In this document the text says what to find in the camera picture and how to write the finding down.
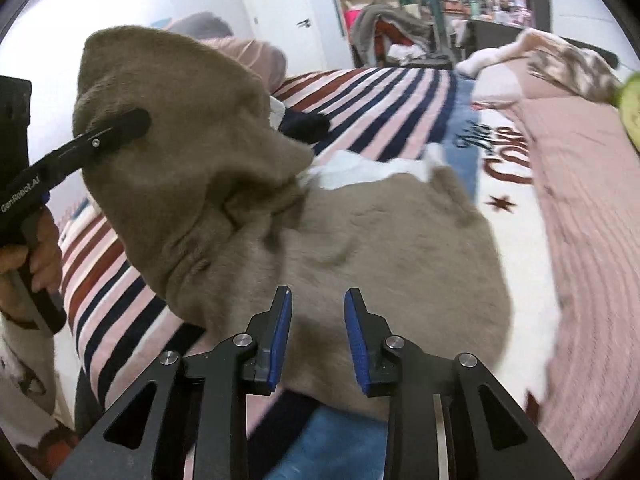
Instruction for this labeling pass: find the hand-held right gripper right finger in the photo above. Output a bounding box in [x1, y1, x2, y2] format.
[343, 287, 576, 480]

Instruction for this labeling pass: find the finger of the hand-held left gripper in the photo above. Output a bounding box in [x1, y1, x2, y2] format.
[70, 108, 152, 165]

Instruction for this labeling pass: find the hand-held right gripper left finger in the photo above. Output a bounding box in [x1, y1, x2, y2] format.
[52, 285, 293, 480]

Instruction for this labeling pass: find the brown knit sweater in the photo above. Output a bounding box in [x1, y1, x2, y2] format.
[72, 25, 513, 421]

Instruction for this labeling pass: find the pile of clothes on chair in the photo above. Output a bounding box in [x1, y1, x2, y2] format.
[350, 4, 436, 66]

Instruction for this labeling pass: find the person's left hand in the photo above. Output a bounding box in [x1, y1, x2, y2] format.
[0, 207, 63, 331]

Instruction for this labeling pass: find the blue cloth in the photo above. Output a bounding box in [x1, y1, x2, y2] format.
[260, 400, 391, 480]

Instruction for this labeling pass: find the pink grey rolled quilt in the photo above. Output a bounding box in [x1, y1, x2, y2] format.
[165, 11, 288, 88]

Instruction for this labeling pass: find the white small cloth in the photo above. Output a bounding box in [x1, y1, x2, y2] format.
[300, 142, 446, 191]

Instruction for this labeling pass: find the black garment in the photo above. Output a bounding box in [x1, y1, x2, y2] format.
[277, 110, 331, 145]

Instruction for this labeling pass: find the white door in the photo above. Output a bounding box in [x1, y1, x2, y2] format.
[239, 0, 331, 73]

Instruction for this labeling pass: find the pink ribbed bedding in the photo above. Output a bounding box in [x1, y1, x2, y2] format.
[472, 55, 640, 480]

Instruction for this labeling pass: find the white pink fleece blanket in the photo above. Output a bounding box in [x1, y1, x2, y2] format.
[456, 27, 551, 78]

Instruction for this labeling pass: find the dark tall bookshelf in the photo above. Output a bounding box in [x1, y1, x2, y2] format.
[450, 15, 536, 61]

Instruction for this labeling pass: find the brown white patterned blanket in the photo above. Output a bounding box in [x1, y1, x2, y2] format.
[527, 35, 621, 103]

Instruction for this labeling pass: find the green avocado plush toy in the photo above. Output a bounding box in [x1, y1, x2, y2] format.
[617, 72, 640, 153]

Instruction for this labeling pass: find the white bed headboard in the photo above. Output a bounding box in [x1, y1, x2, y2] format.
[549, 0, 631, 61]

